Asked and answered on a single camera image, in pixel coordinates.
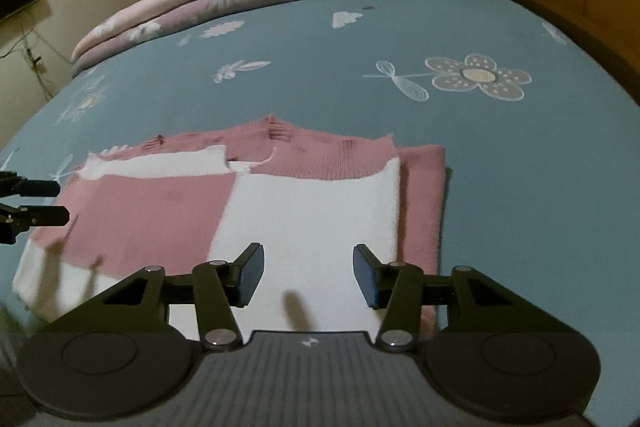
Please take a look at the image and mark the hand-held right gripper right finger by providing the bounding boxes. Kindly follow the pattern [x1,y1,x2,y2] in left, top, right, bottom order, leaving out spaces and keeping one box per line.
[353,244,568,352]

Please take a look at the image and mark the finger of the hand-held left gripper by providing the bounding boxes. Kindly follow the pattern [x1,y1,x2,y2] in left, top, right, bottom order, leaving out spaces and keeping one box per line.
[0,204,71,245]
[0,172,61,199]

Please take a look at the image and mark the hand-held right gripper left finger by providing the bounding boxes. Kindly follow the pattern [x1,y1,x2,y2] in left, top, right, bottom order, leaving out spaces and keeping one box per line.
[57,243,265,351]

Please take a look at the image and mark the pink and white sweater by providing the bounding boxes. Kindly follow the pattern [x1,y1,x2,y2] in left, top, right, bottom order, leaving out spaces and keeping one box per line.
[12,116,447,343]

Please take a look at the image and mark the bed with blue floral sheet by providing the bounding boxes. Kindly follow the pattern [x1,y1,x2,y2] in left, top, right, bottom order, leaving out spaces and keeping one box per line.
[0,0,640,427]

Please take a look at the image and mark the television cables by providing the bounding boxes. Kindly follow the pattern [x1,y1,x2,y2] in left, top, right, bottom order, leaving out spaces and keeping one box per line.
[0,14,66,98]

